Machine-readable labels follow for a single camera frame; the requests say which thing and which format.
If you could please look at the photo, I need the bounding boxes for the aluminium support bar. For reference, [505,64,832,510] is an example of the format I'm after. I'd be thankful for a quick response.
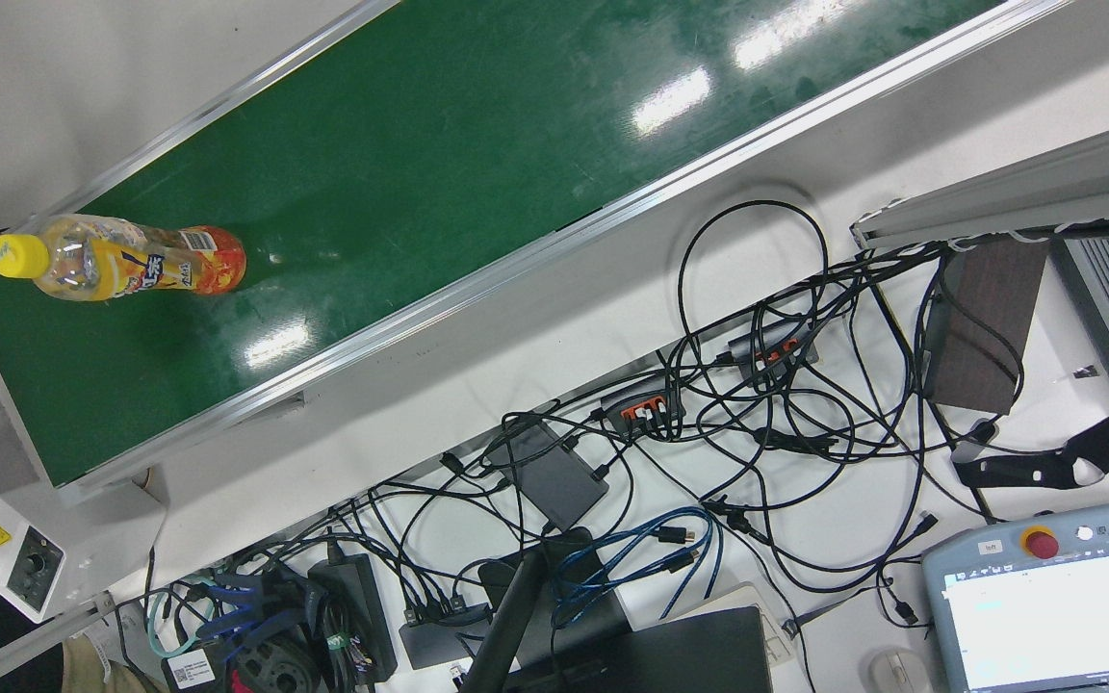
[0,592,122,693]

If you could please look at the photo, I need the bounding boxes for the black round spool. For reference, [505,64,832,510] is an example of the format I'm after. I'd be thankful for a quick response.
[227,635,320,693]

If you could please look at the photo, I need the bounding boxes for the black looping cable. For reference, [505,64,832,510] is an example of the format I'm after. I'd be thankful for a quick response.
[678,199,830,333]

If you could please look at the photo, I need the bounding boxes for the green conveyor belt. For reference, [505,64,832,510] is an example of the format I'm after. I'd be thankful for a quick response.
[0,0,1080,506]

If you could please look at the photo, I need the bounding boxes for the tan cardboard piece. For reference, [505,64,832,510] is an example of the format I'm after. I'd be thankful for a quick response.
[64,633,146,693]

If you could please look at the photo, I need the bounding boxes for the blue cable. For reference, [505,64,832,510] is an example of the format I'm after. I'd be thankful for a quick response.
[191,570,310,644]
[550,507,724,627]

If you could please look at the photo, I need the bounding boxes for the white QR code label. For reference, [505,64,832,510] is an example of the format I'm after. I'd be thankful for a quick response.
[168,650,220,690]

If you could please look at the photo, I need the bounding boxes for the black docking station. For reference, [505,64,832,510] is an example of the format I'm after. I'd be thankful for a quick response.
[399,597,493,670]

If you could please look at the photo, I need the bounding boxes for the dark grey adapter box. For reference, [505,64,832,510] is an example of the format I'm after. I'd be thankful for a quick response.
[489,421,610,532]

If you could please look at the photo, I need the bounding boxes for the black Huawei monitor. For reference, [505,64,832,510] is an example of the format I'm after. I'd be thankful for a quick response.
[458,527,775,693]

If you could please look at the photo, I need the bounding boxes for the grey robot teach pendant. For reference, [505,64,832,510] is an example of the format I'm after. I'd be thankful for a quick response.
[922,500,1109,693]

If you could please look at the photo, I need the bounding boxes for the yellow-capped orange tea bottle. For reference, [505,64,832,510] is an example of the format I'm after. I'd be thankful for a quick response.
[0,214,247,302]

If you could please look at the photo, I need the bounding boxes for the brown wooden block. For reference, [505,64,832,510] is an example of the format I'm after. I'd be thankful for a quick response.
[925,239,1049,417]

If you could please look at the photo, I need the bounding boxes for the black curved bracket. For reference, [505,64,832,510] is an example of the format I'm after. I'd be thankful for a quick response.
[951,409,1109,492]

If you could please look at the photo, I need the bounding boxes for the black power brick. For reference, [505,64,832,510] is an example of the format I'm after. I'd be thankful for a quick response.
[309,553,400,686]

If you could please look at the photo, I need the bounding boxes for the white conveyor control box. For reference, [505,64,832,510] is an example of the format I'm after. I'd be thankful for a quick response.
[0,479,168,624]

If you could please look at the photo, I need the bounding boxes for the white computer mouse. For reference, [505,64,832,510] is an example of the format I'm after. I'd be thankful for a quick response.
[867,650,936,693]

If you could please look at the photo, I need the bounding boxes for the aluminium profile beam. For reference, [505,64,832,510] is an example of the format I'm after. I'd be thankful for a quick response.
[850,108,1109,251]

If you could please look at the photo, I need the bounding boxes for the black USB hub orange ports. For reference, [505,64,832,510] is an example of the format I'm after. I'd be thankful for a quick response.
[728,322,820,381]
[601,375,685,434]

